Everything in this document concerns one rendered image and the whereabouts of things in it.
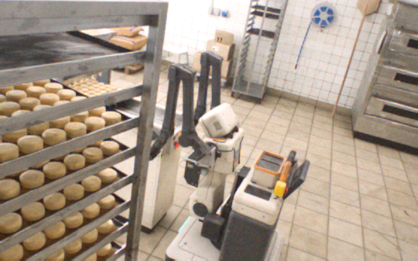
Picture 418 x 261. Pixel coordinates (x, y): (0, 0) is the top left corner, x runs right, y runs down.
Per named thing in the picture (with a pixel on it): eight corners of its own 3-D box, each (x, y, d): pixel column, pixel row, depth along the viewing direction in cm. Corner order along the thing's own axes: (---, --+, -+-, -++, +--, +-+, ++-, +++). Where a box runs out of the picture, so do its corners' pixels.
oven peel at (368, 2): (322, 113, 584) (363, -19, 527) (322, 112, 588) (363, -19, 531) (341, 118, 577) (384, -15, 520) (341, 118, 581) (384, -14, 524)
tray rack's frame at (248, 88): (237, 85, 633) (260, -23, 562) (266, 92, 623) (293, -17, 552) (229, 95, 575) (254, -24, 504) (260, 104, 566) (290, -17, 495)
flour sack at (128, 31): (94, 30, 605) (94, 20, 599) (105, 27, 644) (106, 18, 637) (133, 39, 596) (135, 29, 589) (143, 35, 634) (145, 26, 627)
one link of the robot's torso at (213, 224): (231, 224, 247) (238, 194, 237) (216, 250, 222) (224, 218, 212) (195, 209, 254) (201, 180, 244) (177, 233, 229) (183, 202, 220)
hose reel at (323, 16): (320, 73, 595) (340, 4, 551) (319, 76, 579) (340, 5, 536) (295, 67, 604) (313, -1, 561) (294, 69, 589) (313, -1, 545)
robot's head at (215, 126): (240, 121, 222) (228, 100, 221) (230, 133, 204) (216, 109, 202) (222, 130, 229) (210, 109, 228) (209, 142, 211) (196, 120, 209)
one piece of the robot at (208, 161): (215, 165, 204) (216, 146, 200) (211, 168, 199) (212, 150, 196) (198, 161, 207) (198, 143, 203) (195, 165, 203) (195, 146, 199)
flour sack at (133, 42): (132, 51, 582) (133, 41, 575) (108, 46, 588) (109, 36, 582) (149, 44, 647) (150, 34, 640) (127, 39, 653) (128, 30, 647)
